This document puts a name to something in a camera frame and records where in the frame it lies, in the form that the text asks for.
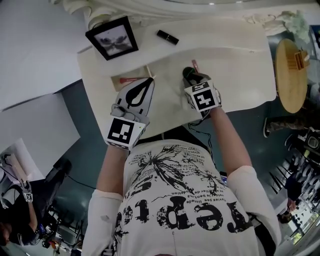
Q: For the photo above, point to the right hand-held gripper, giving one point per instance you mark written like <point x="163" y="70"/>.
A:
<point x="205" y="100"/>

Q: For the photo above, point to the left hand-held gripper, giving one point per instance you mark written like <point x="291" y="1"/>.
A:
<point x="120" y="132"/>

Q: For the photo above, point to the green makeup brush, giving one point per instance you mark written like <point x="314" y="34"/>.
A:
<point x="187" y="72"/>

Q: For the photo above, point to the small cream drawer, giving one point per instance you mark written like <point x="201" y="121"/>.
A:
<point x="251" y="51"/>
<point x="122" y="86"/>

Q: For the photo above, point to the cream vanity dressing table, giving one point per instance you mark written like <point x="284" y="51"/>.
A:
<point x="237" y="75"/>

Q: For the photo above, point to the person's right forearm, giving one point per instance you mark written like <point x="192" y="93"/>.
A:
<point x="230" y="142"/>

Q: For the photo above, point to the person's left forearm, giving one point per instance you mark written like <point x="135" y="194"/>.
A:
<point x="112" y="170"/>

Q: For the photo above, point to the black lipstick tube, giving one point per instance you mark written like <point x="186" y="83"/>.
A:
<point x="167" y="37"/>

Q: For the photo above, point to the person's black trousers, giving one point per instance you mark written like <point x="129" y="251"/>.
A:
<point x="175" y="135"/>

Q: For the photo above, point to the round wooden table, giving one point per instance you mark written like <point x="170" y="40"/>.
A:
<point x="290" y="87"/>

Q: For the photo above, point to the white cabinet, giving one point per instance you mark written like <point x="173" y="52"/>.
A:
<point x="37" y="125"/>

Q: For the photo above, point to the lit smartphone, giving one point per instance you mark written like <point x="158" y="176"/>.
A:
<point x="223" y="178"/>

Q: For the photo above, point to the wooden organiser box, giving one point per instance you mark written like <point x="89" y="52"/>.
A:
<point x="297" y="60"/>

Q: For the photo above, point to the white flower bunch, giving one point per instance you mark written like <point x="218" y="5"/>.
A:
<point x="297" y="25"/>

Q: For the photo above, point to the person's white printed shirt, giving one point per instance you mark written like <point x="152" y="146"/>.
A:
<point x="180" y="207"/>

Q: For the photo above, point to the white shelf unit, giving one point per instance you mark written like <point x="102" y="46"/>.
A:
<point x="22" y="160"/>

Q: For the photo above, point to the cluttered equipment rack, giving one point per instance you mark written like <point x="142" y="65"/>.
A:
<point x="300" y="187"/>

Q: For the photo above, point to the black picture frame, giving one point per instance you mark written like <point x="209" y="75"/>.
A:
<point x="112" y="40"/>

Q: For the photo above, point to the metal frame rack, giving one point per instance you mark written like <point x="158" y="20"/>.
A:
<point x="62" y="230"/>

